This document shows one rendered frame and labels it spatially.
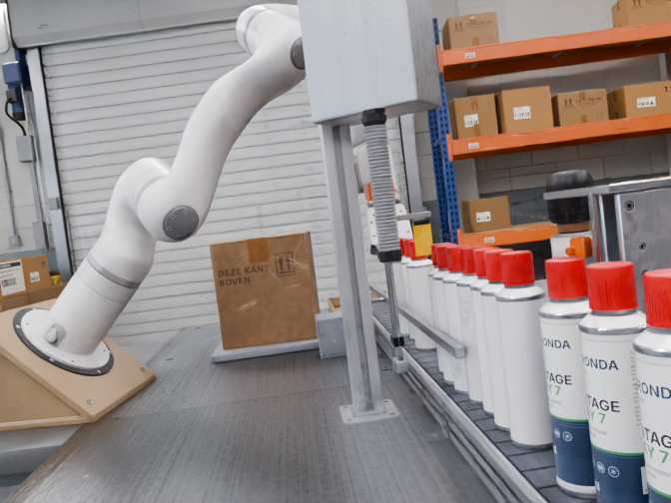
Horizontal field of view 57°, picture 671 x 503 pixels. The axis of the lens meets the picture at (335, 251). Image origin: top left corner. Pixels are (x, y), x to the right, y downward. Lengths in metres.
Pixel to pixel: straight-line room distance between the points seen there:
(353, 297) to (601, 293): 0.54
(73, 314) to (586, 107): 4.26
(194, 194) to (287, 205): 4.11
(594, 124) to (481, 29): 1.07
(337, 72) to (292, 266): 0.73
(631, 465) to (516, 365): 0.20
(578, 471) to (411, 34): 0.56
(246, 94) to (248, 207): 4.15
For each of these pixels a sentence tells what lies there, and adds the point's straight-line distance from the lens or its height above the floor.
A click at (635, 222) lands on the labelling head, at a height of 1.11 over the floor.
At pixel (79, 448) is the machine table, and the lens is 1.10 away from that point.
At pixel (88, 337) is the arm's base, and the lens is 1.34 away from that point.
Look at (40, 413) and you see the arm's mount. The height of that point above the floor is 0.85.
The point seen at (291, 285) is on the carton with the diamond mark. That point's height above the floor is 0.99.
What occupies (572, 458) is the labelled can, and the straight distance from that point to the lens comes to 0.59.
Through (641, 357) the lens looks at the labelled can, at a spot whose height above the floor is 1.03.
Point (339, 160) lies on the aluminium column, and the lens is 0.96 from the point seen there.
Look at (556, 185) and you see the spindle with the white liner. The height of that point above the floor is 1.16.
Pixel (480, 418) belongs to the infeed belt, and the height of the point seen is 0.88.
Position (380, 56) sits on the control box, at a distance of 0.87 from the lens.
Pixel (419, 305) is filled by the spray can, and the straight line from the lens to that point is 1.14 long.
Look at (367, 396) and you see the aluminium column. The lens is 0.99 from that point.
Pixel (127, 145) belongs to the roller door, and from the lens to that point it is 5.65.
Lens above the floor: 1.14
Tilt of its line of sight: 3 degrees down
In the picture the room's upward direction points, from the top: 7 degrees counter-clockwise
